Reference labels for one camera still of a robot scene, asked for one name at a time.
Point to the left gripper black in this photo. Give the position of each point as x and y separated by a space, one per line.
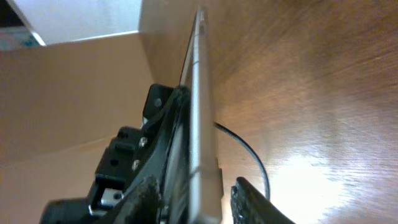
134 154

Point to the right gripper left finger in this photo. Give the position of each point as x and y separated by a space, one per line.
140 206

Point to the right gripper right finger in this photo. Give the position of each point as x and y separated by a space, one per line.
249 206

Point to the brown cardboard panel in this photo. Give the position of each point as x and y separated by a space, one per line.
62 96

